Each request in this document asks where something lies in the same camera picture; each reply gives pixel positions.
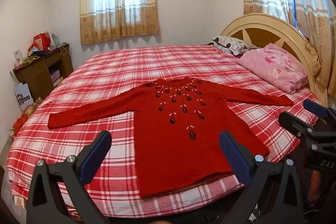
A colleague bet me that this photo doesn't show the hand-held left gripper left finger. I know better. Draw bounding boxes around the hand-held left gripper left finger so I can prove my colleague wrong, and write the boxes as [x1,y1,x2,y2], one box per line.
[26,130,113,224]

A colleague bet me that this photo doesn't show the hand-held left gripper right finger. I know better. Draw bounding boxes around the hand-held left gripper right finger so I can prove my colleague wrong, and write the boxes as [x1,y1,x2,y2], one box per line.
[219,131,309,224]

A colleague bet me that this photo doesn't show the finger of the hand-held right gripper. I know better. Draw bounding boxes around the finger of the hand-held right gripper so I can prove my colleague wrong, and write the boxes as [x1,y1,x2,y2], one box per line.
[278,111,319,139]
[303,99,336,119]

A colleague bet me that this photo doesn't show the red knitted sweater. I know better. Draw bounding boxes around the red knitted sweater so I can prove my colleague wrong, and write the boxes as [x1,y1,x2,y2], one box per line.
[48,76,294,199]

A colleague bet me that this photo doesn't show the person's right forearm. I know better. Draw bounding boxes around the person's right forearm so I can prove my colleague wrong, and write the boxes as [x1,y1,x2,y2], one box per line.
[308,170,325,203]

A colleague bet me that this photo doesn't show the pink floral folded quilt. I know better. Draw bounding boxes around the pink floral folded quilt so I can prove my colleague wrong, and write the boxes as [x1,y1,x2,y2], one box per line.
[237,43,308,94]

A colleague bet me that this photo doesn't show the red floral bag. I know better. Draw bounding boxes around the red floral bag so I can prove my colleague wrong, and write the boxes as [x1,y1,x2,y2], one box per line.
[10,98,44,138]

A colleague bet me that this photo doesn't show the stack of books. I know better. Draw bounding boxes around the stack of books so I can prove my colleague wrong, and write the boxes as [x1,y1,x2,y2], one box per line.
[50,70,64,86]

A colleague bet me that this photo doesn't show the bed mattress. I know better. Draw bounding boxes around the bed mattress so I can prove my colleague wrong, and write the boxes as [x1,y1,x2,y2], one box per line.
[0,165,29,211]

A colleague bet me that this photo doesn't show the red plaid bed sheet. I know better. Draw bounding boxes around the red plaid bed sheet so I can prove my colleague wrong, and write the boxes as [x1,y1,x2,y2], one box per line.
[6,44,323,218]

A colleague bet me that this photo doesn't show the white paper bag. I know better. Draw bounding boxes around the white paper bag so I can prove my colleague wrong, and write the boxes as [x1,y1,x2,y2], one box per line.
[10,70,32,112]

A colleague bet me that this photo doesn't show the cream wooden headboard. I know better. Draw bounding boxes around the cream wooden headboard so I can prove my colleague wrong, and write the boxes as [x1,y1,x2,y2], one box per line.
[220,13,328,109]

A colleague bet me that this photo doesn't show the brown wooden desk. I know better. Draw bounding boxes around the brown wooden desk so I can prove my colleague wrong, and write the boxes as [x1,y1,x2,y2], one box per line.
[13,43,74,102]

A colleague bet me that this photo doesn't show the red gift box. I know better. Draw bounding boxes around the red gift box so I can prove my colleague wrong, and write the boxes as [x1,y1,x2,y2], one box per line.
[33,33,51,51]

